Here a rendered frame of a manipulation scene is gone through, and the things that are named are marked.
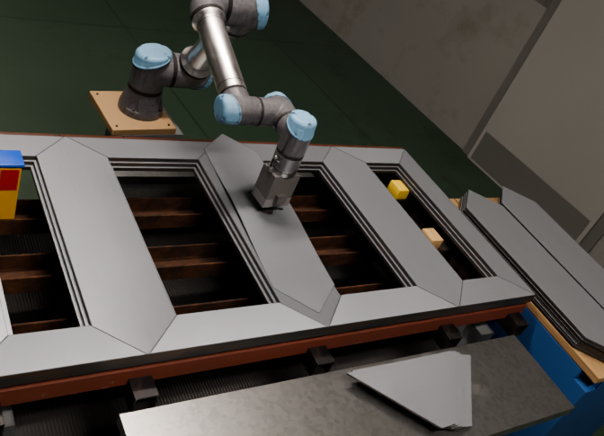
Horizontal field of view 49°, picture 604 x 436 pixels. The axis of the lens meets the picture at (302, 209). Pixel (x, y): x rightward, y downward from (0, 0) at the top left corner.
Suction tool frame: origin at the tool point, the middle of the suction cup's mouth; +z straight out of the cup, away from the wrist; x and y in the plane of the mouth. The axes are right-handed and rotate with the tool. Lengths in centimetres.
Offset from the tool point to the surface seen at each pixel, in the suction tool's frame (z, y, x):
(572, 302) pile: -1, 85, -53
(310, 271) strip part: -0.4, 0.6, -23.9
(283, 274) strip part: -0.4, -7.6, -23.4
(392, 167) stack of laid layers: 1, 66, 18
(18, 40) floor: 86, 6, 246
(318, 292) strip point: -0.4, -1.4, -30.9
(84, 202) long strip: -0.3, -47.6, 9.0
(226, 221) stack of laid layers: 1.8, -11.8, -0.3
